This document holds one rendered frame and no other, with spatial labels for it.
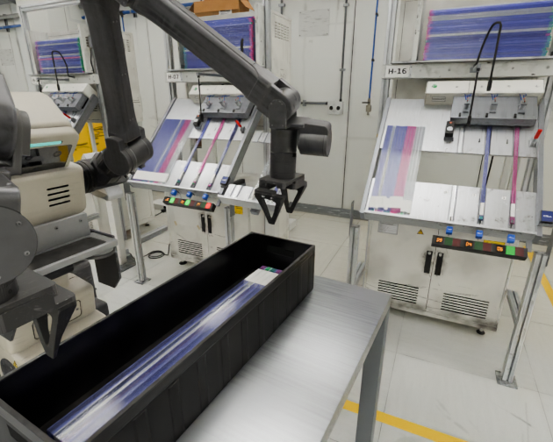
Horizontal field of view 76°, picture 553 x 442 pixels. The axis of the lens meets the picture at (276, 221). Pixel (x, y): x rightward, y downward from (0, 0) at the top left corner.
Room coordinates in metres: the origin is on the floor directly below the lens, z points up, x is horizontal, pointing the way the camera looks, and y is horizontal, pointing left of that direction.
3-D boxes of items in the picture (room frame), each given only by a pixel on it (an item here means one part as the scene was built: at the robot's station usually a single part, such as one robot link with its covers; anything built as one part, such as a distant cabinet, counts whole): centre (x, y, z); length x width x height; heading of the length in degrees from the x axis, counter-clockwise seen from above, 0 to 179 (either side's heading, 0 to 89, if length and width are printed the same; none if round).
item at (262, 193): (0.74, 0.00, 1.01); 0.07 x 0.07 x 0.09; 61
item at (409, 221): (1.81, -0.91, 0.65); 1.01 x 0.73 x 1.29; 155
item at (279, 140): (0.77, -0.02, 1.14); 0.07 x 0.06 x 0.07; 71
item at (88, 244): (0.75, 0.53, 0.84); 0.28 x 0.16 x 0.22; 150
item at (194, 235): (2.59, 0.35, 0.31); 0.70 x 0.65 x 0.62; 65
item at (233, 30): (2.45, 0.35, 1.52); 0.51 x 0.13 x 0.27; 65
